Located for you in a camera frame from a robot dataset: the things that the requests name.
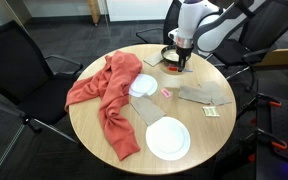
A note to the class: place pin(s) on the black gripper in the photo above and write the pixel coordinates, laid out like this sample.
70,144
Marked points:
184,54

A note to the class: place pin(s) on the red and white marker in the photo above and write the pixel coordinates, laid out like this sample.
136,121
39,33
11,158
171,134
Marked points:
172,68

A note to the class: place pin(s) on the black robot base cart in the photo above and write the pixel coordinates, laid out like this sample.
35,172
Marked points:
263,153

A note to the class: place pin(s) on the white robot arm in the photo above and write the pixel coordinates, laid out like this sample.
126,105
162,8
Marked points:
205,26

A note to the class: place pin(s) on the black ceramic bowl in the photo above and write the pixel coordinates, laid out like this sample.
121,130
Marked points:
169,54

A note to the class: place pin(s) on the brown napkin near bowl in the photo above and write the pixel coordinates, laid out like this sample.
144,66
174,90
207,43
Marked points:
153,59

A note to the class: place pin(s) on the pink sachet centre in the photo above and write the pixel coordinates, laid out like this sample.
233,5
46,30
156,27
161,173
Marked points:
166,93

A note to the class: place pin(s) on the black office chair back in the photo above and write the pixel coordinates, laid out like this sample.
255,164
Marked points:
171,21

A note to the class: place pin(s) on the black office chair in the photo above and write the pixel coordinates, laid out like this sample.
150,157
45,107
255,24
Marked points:
256,39
27,81
171,21

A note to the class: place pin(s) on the brown napkin right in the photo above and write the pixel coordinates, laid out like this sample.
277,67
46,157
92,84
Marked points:
205,93

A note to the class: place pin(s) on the small white plate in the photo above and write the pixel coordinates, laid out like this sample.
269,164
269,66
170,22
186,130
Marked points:
143,84

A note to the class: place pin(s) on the brown napkin centre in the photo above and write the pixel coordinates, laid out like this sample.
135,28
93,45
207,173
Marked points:
147,110

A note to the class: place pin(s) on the red-orange cloth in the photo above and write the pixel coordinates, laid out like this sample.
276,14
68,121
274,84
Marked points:
111,84

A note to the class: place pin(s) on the large white plate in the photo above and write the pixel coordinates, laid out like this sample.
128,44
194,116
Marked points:
168,139

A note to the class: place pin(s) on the white cabinet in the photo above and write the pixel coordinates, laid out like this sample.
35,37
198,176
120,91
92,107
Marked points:
137,10

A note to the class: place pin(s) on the black office chair right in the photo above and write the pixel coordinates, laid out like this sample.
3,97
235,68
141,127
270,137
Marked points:
256,39

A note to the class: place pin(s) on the wooden side table edge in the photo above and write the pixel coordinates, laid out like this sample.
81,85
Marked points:
275,58

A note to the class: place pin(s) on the black office chair left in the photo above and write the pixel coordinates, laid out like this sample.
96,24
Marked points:
27,81

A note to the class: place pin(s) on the wooden post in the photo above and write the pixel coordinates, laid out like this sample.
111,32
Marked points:
95,11

